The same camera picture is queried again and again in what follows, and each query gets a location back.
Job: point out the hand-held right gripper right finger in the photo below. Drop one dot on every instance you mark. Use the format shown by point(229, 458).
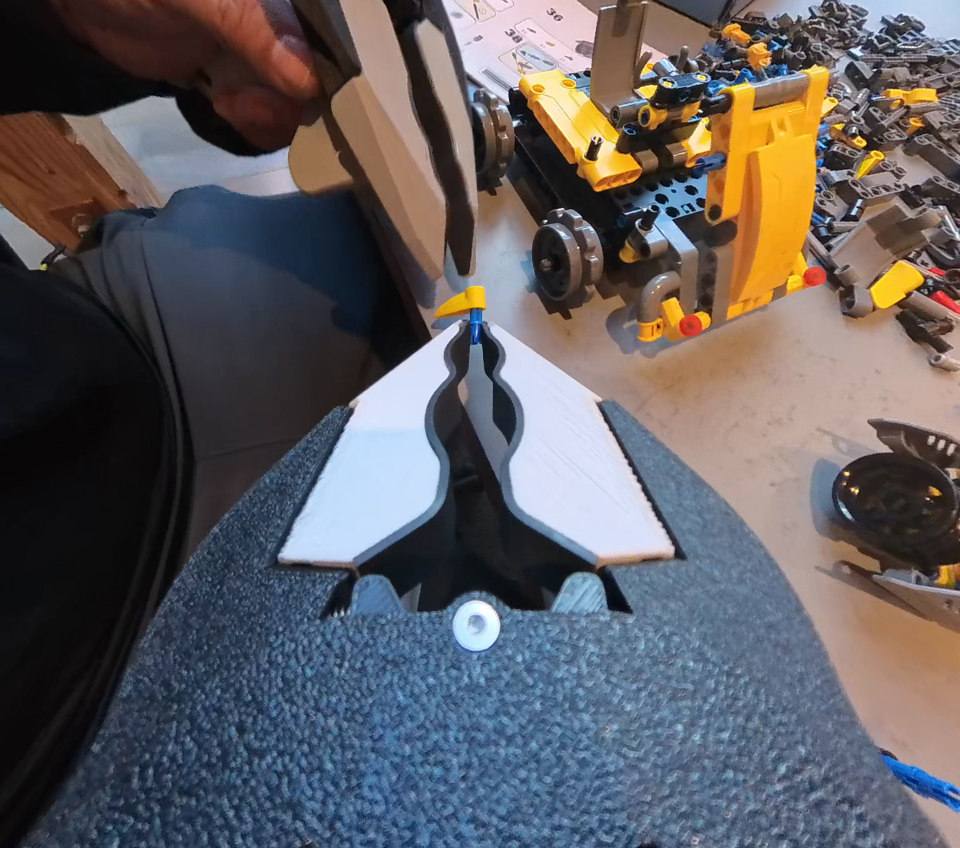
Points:
point(585, 480)

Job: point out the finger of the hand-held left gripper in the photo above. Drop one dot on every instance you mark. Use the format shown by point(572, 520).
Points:
point(454, 150)
point(382, 112)

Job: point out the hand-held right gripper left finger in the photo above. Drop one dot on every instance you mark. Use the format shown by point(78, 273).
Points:
point(375, 480)

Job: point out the yellow wedge piece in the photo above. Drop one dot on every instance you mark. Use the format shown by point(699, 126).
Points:
point(463, 304)

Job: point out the short blue pin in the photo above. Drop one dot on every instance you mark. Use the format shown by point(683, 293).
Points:
point(475, 332)

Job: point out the person's left forearm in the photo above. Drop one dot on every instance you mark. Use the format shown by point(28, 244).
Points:
point(45, 60)

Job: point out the person's legs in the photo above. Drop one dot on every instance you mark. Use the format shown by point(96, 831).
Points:
point(247, 338)

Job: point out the yellow grey wheel assembly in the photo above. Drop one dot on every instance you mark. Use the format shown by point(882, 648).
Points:
point(892, 495)

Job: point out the yellow toy brick car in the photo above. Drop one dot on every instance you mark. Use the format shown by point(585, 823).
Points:
point(765, 187)

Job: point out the wooden panel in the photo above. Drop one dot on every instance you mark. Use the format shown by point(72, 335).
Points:
point(67, 172)

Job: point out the pile of small black pieces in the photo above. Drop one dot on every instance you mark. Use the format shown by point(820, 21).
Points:
point(885, 135)

